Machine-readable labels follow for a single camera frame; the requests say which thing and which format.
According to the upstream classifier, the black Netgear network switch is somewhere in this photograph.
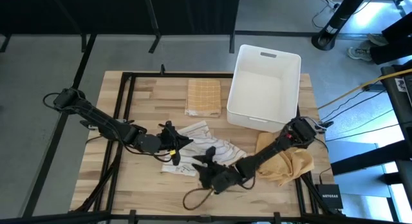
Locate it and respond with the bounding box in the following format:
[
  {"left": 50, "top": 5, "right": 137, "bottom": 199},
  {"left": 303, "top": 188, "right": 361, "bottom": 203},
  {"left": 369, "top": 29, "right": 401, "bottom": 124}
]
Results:
[{"left": 314, "top": 183, "right": 344, "bottom": 210}]

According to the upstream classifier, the yellow cable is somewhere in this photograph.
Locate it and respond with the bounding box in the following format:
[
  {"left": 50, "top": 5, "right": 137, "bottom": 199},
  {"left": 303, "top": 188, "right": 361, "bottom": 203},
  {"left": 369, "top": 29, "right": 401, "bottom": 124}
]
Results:
[{"left": 317, "top": 68, "right": 412, "bottom": 111}]

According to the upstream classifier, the black aluminium table frame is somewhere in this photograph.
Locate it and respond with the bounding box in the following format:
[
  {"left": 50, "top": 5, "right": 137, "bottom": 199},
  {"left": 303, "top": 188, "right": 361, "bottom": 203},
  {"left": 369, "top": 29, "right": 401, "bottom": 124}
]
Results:
[{"left": 69, "top": 71, "right": 326, "bottom": 218}]

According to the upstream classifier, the black rig crossbar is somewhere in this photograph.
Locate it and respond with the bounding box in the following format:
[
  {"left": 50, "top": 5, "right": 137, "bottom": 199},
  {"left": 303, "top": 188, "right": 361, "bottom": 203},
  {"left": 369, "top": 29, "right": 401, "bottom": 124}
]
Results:
[{"left": 0, "top": 210, "right": 412, "bottom": 224}]

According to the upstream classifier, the left gripper looped cable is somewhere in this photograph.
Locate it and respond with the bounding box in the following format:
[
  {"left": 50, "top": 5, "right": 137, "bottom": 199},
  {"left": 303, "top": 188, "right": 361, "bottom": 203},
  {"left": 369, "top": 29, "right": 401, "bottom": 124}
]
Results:
[{"left": 124, "top": 143, "right": 176, "bottom": 163}]

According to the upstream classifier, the gripper looped cable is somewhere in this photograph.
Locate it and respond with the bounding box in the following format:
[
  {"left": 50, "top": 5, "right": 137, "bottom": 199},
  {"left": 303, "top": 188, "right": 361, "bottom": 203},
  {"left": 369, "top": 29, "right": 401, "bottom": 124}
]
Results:
[
  {"left": 182, "top": 186, "right": 216, "bottom": 211},
  {"left": 124, "top": 143, "right": 176, "bottom": 163}
]

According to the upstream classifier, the person's leg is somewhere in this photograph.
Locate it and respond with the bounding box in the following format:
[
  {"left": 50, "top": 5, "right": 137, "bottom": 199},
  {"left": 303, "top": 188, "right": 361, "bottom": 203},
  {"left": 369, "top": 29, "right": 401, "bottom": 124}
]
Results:
[
  {"left": 369, "top": 35, "right": 412, "bottom": 66},
  {"left": 381, "top": 12, "right": 412, "bottom": 44}
]

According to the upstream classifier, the black floor stand pole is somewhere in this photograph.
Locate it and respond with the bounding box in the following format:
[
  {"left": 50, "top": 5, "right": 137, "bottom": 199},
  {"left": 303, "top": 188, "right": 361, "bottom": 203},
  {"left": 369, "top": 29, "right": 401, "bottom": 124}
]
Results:
[{"left": 311, "top": 0, "right": 371, "bottom": 51}]

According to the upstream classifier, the plain yellow towel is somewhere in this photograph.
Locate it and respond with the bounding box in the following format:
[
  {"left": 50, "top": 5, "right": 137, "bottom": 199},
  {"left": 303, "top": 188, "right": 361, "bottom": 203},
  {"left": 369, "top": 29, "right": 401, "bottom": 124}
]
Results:
[{"left": 256, "top": 132, "right": 315, "bottom": 187}]

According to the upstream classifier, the small printed sticker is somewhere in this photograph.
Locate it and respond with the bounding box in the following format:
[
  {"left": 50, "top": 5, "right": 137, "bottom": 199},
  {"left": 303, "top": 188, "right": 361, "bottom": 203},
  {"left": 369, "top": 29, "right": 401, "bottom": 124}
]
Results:
[{"left": 395, "top": 77, "right": 407, "bottom": 93}]

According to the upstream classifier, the thin black floor cable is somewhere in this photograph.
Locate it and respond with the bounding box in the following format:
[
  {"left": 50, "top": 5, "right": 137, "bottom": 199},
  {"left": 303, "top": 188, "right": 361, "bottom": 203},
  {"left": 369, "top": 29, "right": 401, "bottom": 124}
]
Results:
[
  {"left": 335, "top": 122, "right": 400, "bottom": 140},
  {"left": 340, "top": 109, "right": 396, "bottom": 134},
  {"left": 321, "top": 89, "right": 388, "bottom": 120}
]

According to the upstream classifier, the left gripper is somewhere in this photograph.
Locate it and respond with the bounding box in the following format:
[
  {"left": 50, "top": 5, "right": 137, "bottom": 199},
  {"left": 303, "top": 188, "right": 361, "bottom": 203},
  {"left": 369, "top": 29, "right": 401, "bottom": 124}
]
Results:
[{"left": 159, "top": 120, "right": 194, "bottom": 167}]

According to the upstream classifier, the long black diagonal bar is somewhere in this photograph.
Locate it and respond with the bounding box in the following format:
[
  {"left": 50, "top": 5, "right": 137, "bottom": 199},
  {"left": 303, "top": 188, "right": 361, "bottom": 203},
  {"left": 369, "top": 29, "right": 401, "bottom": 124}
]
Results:
[{"left": 21, "top": 33, "right": 97, "bottom": 218}]

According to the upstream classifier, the white striped towel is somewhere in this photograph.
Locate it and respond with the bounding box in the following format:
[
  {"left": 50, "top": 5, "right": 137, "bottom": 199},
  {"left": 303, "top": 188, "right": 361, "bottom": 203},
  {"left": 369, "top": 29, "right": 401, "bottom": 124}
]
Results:
[{"left": 160, "top": 120, "right": 248, "bottom": 177}]

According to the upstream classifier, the thin yellow-black floor cable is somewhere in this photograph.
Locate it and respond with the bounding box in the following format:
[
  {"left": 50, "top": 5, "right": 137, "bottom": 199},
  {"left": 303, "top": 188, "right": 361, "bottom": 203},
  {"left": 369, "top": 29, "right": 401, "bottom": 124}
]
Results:
[{"left": 304, "top": 0, "right": 339, "bottom": 29}]

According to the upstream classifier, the black side desk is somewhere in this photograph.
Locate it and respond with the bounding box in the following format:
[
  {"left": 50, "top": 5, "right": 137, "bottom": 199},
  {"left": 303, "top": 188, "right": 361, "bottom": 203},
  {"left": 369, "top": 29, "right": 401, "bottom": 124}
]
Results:
[{"left": 330, "top": 58, "right": 412, "bottom": 224}]

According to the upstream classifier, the short black switch cable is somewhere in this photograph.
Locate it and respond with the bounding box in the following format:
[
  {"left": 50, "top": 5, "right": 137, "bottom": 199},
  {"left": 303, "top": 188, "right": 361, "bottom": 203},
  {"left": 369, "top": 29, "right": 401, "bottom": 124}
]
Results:
[{"left": 318, "top": 167, "right": 333, "bottom": 185}]

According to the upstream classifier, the black partition panel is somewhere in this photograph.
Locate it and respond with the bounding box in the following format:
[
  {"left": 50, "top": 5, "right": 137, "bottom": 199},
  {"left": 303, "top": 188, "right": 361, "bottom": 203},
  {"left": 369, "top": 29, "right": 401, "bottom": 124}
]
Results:
[
  {"left": 0, "top": 0, "right": 88, "bottom": 54},
  {"left": 48, "top": 0, "right": 162, "bottom": 54},
  {"left": 143, "top": 0, "right": 241, "bottom": 54}
]

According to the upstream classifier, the person's shoe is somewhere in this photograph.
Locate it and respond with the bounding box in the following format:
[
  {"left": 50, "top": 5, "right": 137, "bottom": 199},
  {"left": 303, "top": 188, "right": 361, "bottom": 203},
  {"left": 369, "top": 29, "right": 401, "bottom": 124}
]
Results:
[
  {"left": 346, "top": 46, "right": 374, "bottom": 62},
  {"left": 366, "top": 33, "right": 389, "bottom": 47}
]

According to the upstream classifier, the orange grid-pattern towel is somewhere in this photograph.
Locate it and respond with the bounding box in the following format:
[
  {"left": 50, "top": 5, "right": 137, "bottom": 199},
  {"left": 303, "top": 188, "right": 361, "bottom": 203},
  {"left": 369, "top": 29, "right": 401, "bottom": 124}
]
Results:
[{"left": 184, "top": 78, "right": 223, "bottom": 118}]

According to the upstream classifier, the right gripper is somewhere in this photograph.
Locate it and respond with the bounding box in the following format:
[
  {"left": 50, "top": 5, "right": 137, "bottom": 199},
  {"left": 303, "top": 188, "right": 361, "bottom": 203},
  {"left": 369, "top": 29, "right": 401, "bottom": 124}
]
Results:
[{"left": 192, "top": 145, "right": 243, "bottom": 194}]

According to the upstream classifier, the white plastic basket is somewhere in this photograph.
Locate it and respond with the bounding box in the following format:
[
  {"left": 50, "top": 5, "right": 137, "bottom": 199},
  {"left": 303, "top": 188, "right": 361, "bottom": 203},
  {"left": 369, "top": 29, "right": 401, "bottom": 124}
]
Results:
[{"left": 226, "top": 43, "right": 303, "bottom": 134}]

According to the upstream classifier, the right gripper looped cable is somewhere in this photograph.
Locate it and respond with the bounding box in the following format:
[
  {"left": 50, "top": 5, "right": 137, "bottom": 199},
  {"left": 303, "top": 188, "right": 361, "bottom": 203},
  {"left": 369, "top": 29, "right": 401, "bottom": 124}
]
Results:
[{"left": 182, "top": 186, "right": 216, "bottom": 211}]

